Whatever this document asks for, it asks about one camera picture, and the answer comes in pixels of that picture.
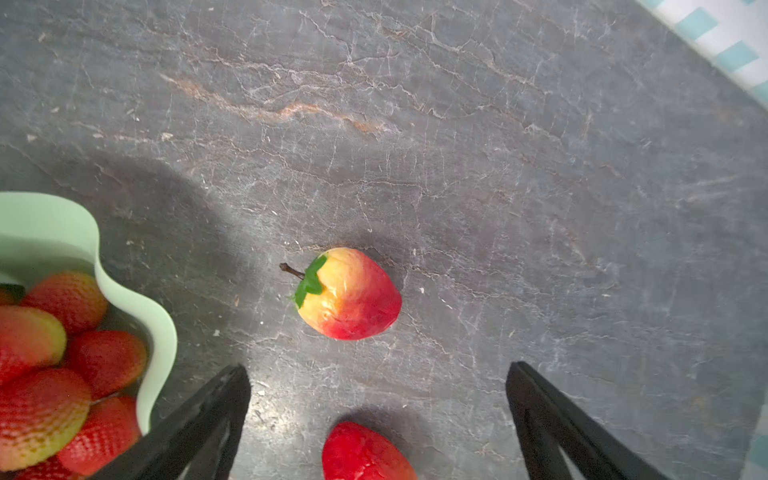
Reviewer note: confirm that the fake strawberry bunch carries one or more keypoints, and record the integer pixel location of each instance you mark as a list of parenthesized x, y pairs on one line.
[(65, 409)]

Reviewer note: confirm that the large red fake strawberry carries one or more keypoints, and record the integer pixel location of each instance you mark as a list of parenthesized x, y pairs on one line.
[(354, 452)]

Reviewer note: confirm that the light green wavy fruit bowl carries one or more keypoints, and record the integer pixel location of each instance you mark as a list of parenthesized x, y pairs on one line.
[(42, 235)]

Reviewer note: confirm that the red yellow fake apple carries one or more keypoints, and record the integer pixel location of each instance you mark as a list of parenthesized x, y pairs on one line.
[(345, 295)]

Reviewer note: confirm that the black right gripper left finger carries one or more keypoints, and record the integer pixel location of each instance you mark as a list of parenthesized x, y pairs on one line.
[(199, 440)]

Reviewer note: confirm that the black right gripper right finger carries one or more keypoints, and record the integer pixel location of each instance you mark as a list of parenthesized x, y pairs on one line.
[(552, 431)]

